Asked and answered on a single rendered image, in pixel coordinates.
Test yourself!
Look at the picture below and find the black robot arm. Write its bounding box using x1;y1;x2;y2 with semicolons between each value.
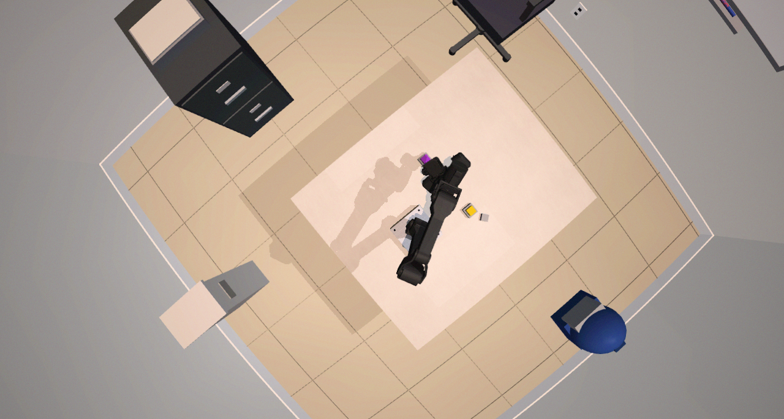
396;156;469;286

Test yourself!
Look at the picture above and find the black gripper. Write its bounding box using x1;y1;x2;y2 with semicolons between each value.
422;153;471;194

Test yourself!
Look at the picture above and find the yellow button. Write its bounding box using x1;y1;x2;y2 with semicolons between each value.
462;203;478;219

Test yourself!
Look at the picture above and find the purple button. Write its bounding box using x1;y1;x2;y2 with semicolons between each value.
417;152;432;166

